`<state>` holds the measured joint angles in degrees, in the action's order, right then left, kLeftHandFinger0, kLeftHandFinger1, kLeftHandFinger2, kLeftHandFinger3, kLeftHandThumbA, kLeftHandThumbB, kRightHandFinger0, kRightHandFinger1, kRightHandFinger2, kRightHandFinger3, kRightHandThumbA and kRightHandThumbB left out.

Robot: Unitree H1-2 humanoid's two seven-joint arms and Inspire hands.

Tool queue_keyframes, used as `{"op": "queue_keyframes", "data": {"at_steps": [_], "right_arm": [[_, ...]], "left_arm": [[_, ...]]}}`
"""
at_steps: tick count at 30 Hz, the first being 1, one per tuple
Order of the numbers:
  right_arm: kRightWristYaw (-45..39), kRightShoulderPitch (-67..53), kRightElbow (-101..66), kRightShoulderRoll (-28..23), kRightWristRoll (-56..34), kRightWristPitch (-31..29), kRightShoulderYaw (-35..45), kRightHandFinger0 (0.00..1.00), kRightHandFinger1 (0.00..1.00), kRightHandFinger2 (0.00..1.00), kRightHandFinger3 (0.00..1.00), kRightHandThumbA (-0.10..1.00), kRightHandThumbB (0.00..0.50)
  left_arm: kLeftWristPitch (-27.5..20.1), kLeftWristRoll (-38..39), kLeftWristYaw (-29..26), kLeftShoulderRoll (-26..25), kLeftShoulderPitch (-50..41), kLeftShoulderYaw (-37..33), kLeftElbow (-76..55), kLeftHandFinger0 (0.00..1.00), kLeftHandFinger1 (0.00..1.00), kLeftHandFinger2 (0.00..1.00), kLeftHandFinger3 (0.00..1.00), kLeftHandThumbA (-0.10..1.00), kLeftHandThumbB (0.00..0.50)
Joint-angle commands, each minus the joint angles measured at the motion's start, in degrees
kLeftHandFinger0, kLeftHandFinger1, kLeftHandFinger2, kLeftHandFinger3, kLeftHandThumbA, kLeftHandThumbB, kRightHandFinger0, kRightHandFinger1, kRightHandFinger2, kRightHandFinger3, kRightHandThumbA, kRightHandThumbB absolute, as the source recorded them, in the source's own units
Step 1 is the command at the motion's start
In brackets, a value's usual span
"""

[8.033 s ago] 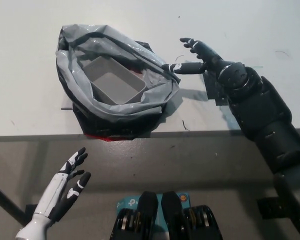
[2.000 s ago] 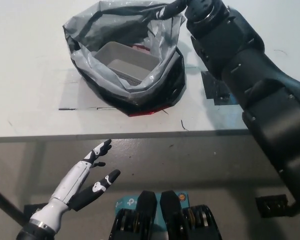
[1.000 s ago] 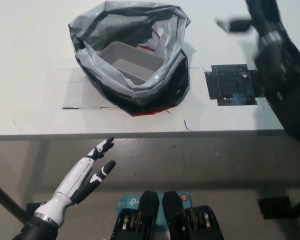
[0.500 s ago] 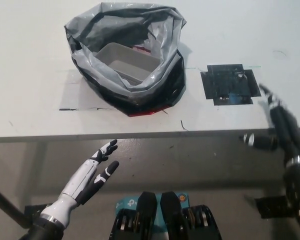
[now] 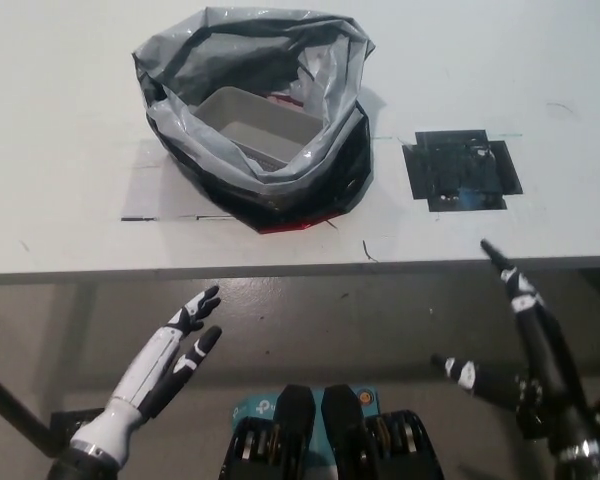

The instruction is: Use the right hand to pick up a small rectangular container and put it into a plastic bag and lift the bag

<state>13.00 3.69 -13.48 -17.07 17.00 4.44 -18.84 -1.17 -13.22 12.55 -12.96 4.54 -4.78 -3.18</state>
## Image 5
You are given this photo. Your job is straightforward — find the black slanted table leg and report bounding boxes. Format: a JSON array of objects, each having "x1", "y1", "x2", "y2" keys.
[{"x1": 0, "y1": 363, "x2": 57, "y2": 459}]

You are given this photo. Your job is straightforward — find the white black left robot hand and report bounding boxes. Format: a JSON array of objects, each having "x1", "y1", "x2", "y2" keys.
[{"x1": 109, "y1": 285, "x2": 225, "y2": 422}]

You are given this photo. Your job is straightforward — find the small grey rectangular basket container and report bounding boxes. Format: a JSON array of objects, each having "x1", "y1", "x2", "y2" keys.
[{"x1": 193, "y1": 87, "x2": 322, "y2": 169}]

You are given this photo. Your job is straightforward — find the clear tape patch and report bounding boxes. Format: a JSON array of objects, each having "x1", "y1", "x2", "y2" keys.
[{"x1": 121, "y1": 139, "x2": 231, "y2": 222}]

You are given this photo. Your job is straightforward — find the grey and black plastic bag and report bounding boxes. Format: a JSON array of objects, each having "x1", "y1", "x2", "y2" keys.
[{"x1": 132, "y1": 5, "x2": 379, "y2": 234}]

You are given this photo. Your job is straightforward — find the teal router box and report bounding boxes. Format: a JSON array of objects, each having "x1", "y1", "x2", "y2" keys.
[{"x1": 229, "y1": 384, "x2": 380, "y2": 451}]

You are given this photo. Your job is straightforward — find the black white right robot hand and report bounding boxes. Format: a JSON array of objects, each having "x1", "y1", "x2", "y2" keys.
[{"x1": 430, "y1": 239, "x2": 600, "y2": 459}]

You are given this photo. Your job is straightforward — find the red pink packet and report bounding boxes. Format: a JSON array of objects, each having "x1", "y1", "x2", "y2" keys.
[{"x1": 269, "y1": 89, "x2": 306, "y2": 109}]

